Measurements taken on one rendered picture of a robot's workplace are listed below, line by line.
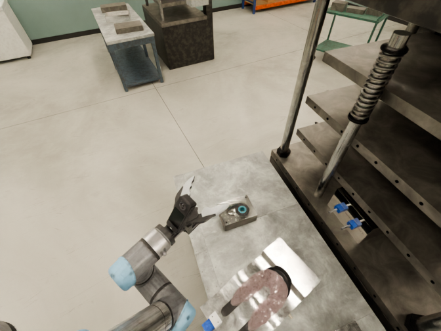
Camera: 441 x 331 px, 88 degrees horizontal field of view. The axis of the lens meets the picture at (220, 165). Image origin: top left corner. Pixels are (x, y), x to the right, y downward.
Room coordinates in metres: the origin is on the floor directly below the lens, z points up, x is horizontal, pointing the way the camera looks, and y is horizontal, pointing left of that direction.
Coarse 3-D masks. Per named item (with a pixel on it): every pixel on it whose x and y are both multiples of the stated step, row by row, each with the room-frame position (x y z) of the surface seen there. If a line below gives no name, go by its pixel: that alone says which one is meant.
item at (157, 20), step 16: (160, 0) 4.42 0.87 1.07; (176, 0) 4.59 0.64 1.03; (192, 0) 4.26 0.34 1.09; (208, 0) 4.38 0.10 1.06; (144, 16) 5.43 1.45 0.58; (160, 16) 4.63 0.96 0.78; (176, 16) 4.60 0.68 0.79; (192, 16) 4.57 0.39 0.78; (208, 16) 4.63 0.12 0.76; (160, 32) 4.42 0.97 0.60; (176, 32) 4.36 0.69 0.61; (192, 32) 4.49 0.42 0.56; (208, 32) 4.62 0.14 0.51; (160, 48) 4.66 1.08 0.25; (176, 48) 4.35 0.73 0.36; (192, 48) 4.48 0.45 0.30; (208, 48) 4.62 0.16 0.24; (176, 64) 4.32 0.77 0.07
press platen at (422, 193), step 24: (312, 96) 1.19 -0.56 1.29; (336, 96) 1.18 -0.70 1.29; (336, 120) 0.95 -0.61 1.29; (384, 120) 0.94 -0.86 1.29; (408, 120) 0.93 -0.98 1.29; (360, 144) 0.78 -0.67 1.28; (384, 144) 0.76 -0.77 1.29; (408, 144) 0.76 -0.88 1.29; (432, 144) 0.75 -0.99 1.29; (384, 168) 0.63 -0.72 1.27; (408, 168) 0.61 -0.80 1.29; (432, 168) 0.61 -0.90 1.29; (408, 192) 0.51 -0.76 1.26; (432, 192) 0.49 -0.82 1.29; (432, 216) 0.41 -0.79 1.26
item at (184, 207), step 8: (184, 200) 0.33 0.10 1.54; (192, 200) 0.33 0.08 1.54; (176, 208) 0.32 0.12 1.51; (184, 208) 0.31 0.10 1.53; (192, 208) 0.31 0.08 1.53; (176, 216) 0.31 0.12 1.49; (184, 216) 0.30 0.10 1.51; (168, 224) 0.31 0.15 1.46; (176, 224) 0.30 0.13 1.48; (184, 224) 0.30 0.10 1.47; (176, 232) 0.28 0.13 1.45
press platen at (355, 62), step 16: (352, 48) 1.23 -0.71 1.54; (368, 48) 1.22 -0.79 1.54; (416, 48) 1.20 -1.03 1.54; (432, 48) 1.20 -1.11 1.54; (336, 64) 1.11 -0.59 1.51; (352, 64) 1.05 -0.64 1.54; (368, 64) 1.04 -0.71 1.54; (400, 64) 1.03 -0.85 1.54; (416, 64) 1.03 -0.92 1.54; (432, 64) 1.02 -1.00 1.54; (352, 80) 0.99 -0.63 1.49; (400, 80) 0.89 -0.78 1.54; (416, 80) 0.89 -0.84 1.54; (432, 80) 0.88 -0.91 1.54; (384, 96) 0.82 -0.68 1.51; (400, 96) 0.77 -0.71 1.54; (416, 96) 0.77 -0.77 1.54; (432, 96) 0.77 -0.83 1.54; (400, 112) 0.73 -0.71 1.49; (416, 112) 0.69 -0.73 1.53; (432, 112) 0.66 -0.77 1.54; (432, 128) 0.61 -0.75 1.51
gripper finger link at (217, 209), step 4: (224, 204) 0.37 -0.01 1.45; (228, 204) 0.37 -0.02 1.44; (204, 208) 0.35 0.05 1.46; (208, 208) 0.35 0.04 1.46; (212, 208) 0.35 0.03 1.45; (216, 208) 0.35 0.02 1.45; (220, 208) 0.35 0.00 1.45; (224, 208) 0.36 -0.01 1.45; (204, 212) 0.34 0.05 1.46; (208, 212) 0.34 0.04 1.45; (212, 212) 0.34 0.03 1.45; (216, 212) 0.34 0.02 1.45; (220, 212) 0.35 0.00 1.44; (204, 216) 0.33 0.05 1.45; (216, 216) 0.35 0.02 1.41
